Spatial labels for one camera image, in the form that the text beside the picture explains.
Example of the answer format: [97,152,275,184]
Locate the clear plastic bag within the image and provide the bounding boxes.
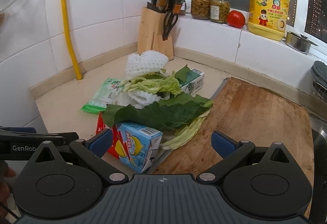
[110,92,134,107]

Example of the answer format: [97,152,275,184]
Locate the pickle jar orange lid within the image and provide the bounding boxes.
[210,0,231,24]

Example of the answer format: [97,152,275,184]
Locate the blue drink carton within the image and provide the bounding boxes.
[109,122,163,173]

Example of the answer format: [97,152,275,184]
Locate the red tomato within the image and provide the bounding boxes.
[226,10,245,28]

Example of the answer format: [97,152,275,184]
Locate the large dark green leaf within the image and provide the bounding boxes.
[101,92,213,132]

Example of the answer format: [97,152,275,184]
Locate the pale cabbage strips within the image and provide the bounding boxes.
[160,110,211,150]

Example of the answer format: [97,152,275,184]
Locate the white foam fruit net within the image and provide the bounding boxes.
[125,50,168,79]

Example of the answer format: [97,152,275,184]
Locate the yellow dish soap bottle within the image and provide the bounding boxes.
[247,0,290,41]

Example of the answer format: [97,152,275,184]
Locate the black kitchen scissors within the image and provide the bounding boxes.
[162,11,178,41]

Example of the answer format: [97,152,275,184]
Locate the green white carton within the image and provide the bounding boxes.
[180,68,205,95]

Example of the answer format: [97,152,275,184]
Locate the pickle jar dark lid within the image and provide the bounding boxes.
[191,0,211,20]

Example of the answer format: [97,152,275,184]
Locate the wooden knife block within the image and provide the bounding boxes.
[137,7,174,61]

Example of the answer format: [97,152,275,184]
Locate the orange bowl on sill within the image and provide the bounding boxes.
[173,0,186,16]

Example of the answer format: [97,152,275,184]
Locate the small steel pot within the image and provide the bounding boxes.
[285,32,317,54]

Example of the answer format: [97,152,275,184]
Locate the green plastic snack bag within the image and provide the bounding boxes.
[81,78,122,114]

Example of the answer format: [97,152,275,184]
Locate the wooden cutting board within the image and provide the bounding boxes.
[152,77,315,217]

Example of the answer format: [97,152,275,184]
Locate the person's left hand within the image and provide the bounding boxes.
[0,167,16,218]

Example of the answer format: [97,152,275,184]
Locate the yellow vertical pipe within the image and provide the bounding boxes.
[60,0,83,80]

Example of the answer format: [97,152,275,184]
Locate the light green cabbage leaves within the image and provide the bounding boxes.
[120,71,182,96]

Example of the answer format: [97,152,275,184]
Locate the small green leaf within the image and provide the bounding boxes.
[175,65,193,83]

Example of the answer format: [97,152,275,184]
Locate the red drink carton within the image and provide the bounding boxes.
[95,114,119,159]

